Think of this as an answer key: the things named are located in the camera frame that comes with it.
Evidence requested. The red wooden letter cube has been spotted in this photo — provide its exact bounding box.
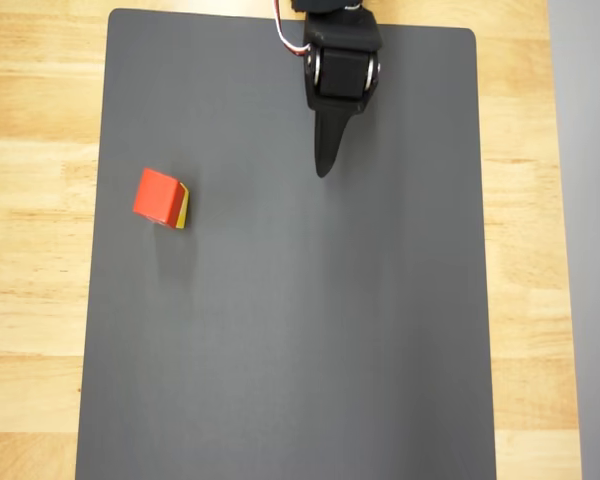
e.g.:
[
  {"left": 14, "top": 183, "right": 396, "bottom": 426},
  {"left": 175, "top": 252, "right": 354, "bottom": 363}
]
[{"left": 131, "top": 167, "right": 186, "bottom": 230}]

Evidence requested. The black robot arm with base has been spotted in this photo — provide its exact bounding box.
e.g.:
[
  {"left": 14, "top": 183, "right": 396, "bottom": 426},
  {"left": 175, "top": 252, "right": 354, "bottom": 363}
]
[{"left": 288, "top": 0, "right": 369, "bottom": 15}]

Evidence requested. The yellow wooden letter cube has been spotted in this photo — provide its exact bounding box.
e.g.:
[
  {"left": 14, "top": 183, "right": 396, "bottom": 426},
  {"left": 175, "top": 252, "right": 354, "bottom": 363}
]
[{"left": 175, "top": 181, "right": 192, "bottom": 231}]

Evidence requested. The dark grey rubber mat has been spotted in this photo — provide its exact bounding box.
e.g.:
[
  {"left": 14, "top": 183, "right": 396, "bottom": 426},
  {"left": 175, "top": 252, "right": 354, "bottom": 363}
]
[{"left": 74, "top": 7, "right": 498, "bottom": 480}]

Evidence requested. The red and white servo wire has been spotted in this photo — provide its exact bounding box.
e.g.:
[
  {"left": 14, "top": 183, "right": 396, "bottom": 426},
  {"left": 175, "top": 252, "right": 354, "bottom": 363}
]
[{"left": 271, "top": 0, "right": 312, "bottom": 57}]

